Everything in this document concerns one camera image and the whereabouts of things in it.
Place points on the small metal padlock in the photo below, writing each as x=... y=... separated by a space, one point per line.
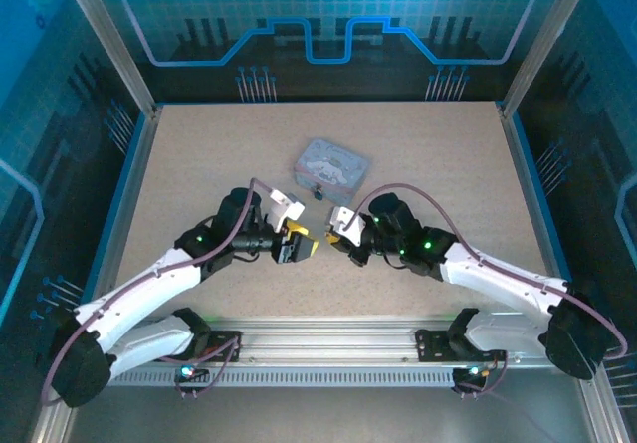
x=316 y=194

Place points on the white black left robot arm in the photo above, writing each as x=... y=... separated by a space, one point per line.
x=149 y=279

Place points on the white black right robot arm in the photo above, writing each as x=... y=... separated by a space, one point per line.
x=497 y=279

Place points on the blue cartoon tin box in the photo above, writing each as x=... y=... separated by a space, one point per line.
x=332 y=164

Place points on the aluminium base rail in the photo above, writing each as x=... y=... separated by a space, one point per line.
x=328 y=338

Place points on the aluminium side frame rail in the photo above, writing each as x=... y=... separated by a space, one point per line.
x=127 y=204
x=532 y=189

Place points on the aluminium frame post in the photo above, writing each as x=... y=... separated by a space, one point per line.
x=547 y=40
x=112 y=45

